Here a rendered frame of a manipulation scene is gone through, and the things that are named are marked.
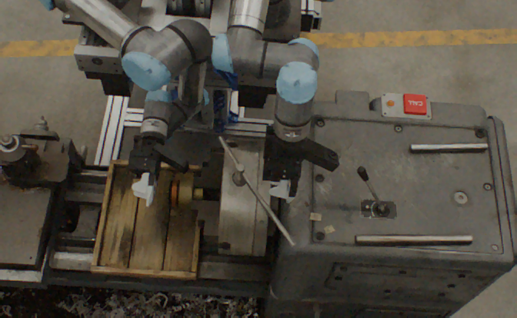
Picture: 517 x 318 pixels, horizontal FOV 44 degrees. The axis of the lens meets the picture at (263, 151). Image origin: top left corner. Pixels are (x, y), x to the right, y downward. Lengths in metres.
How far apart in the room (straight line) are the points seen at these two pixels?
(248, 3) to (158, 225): 0.84
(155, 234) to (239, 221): 0.40
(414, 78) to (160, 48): 2.04
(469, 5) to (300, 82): 2.71
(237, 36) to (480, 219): 0.76
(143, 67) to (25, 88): 1.85
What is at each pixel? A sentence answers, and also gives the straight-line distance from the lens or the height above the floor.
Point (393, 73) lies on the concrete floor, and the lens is 3.41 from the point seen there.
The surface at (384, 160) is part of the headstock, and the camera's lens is 1.66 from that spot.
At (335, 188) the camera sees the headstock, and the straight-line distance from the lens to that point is 1.60.
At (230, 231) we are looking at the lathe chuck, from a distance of 1.63.
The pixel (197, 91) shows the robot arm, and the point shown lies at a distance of 1.89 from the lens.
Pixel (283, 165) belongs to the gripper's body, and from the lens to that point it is 1.34.
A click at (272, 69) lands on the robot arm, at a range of 1.31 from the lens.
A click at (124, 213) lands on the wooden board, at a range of 1.97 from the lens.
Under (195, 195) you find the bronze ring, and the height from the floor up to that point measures 1.11.
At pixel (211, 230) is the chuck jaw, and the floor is 1.12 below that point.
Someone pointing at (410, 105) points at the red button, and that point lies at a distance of 1.75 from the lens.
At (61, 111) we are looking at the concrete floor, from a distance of 3.26.
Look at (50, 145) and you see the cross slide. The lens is 2.03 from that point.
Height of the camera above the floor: 2.68
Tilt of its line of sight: 61 degrees down
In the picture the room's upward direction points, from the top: 7 degrees clockwise
